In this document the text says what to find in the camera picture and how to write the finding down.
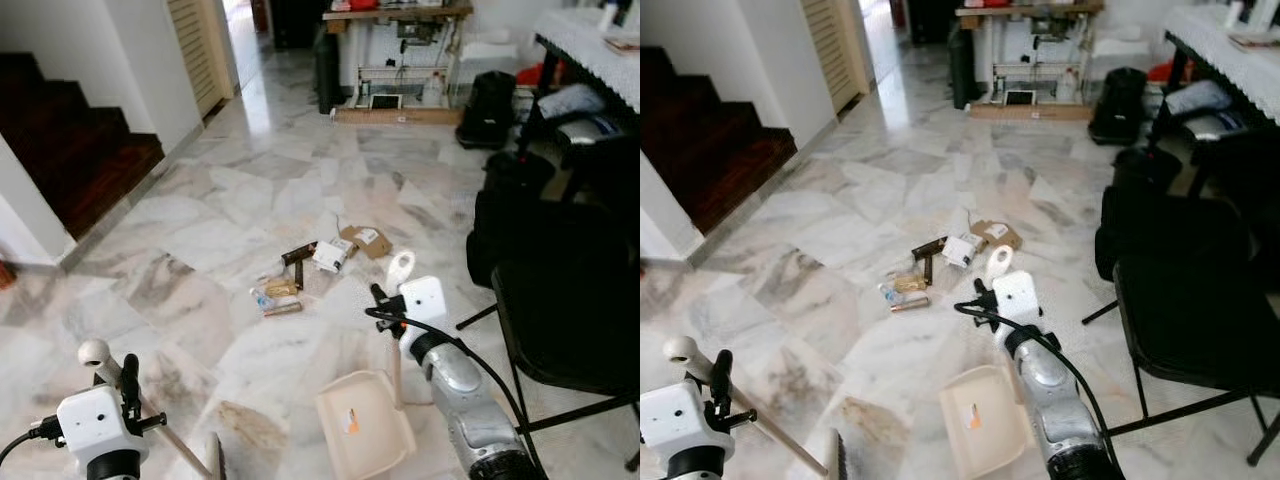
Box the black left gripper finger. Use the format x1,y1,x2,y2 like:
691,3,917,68
708,349,735,421
119,352,142,421

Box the beige hand broom purple bristles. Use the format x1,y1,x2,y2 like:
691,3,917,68
663,334,849,480
78,338,227,480

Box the beige long-handled dustpan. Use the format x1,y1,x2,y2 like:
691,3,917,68
938,245,1037,479
315,250,417,480

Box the black floor appliance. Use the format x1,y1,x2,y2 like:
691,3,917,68
1088,67,1149,146
457,70,518,151

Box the brown cardboard piece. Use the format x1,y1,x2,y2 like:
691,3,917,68
340,226,393,259
970,220,1023,251

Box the black folding chair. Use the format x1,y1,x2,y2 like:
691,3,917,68
458,255,641,471
1082,250,1280,466

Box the long wooden plank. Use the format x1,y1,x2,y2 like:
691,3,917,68
968,102,1091,121
335,105,463,126

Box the tall black cylinder bin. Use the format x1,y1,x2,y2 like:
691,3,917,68
315,28,341,114
948,25,976,109

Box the dark wooden staircase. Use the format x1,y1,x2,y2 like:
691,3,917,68
0,52,166,241
640,45,798,236

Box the white sewing machine table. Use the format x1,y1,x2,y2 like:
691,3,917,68
955,0,1106,109
323,0,476,113

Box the grey blue bag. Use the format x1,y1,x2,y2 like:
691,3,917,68
1165,80,1251,141
540,85,626,166

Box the white plastic stool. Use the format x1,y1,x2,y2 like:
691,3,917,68
1095,35,1151,71
470,40,521,76

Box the beige louvered door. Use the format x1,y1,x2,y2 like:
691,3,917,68
800,0,869,113
165,0,236,119

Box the white lace tablecloth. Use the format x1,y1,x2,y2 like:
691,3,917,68
1165,3,1280,96
535,5,641,111

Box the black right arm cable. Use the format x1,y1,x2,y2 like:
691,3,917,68
364,305,549,476
953,300,1123,476

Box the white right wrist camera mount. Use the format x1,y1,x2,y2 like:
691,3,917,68
399,276,450,341
991,269,1042,333

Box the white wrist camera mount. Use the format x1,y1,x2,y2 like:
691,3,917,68
640,381,724,463
56,384,137,467
991,269,1042,333
399,276,450,341

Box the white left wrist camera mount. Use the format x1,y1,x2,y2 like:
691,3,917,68
640,381,724,463
56,384,137,467

